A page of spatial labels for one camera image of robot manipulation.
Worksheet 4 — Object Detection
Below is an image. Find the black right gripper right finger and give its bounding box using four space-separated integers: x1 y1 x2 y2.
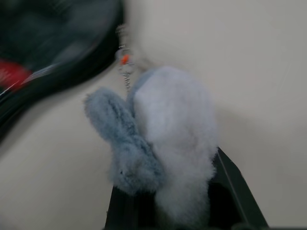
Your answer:
191 146 269 230

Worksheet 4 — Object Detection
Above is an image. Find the blue white plush keychain toy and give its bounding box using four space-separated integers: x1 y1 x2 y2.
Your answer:
83 66 220 226

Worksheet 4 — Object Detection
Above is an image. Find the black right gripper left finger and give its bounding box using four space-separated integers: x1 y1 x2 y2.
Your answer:
105 184 174 230

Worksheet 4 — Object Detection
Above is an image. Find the silver ball chain orange bead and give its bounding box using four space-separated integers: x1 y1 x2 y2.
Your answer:
115 24 138 97

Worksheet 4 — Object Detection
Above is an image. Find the black paddle case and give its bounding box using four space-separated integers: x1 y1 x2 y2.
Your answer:
0 0 128 145

